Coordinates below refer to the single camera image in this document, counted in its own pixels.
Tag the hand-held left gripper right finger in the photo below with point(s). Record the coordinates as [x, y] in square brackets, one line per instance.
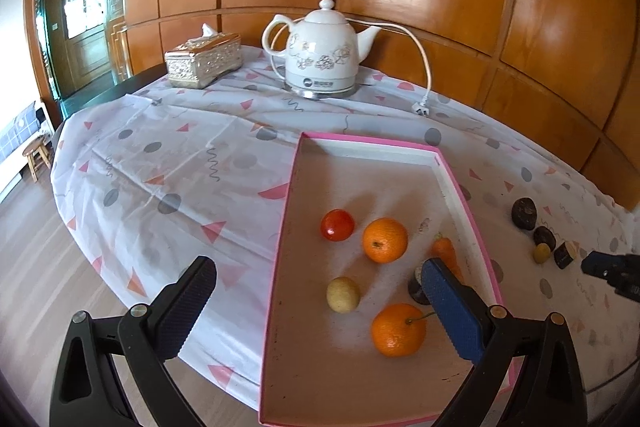
[452, 307]

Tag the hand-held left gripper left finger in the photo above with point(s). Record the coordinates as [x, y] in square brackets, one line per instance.
[185, 307]

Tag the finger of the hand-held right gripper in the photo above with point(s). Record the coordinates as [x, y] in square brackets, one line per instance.
[629, 289]
[595, 263]

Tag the dark cylinder with tan face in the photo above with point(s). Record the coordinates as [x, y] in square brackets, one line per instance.
[415, 289]

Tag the small carrot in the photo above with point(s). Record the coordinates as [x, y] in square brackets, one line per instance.
[444, 252]

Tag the orange with stem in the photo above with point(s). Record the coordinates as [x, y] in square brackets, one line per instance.
[397, 329]

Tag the orange without stem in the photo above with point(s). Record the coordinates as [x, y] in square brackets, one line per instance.
[385, 239]

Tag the small yellow potato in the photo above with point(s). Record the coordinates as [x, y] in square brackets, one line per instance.
[343, 294]

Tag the pink-edged shallow box tray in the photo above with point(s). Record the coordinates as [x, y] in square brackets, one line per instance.
[360, 187]

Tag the dark block with tan face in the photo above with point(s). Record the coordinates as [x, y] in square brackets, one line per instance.
[564, 254]

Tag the tiny yellow round fruit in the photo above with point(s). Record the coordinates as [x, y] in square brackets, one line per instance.
[541, 253]

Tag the small dark round fruit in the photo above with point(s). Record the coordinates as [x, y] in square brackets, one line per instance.
[544, 237]

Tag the large dark wrinkled fruit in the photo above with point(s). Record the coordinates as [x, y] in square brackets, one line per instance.
[524, 213]

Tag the red tomato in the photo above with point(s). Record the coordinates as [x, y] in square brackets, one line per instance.
[337, 224]

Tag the white patterned tablecloth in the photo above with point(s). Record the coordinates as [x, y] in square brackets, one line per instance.
[200, 147]

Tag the white power plug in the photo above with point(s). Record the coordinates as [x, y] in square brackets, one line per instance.
[420, 108]

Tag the small wooden stool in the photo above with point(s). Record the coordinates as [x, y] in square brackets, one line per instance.
[36, 157]

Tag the dark round table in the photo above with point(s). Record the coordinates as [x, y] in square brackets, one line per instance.
[110, 92]

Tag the white sofa with plaid cushions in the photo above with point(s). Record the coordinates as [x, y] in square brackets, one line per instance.
[10, 142]

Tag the silver embossed tissue box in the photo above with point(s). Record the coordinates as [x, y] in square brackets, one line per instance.
[202, 59]

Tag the silver kettle base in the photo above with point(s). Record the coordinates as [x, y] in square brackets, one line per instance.
[320, 90]

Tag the white tissue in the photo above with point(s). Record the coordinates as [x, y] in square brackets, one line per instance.
[209, 29]

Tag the wooden door with glass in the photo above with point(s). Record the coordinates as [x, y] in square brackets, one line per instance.
[80, 37]

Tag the white floral ceramic kettle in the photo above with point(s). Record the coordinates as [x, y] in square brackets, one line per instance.
[322, 42]

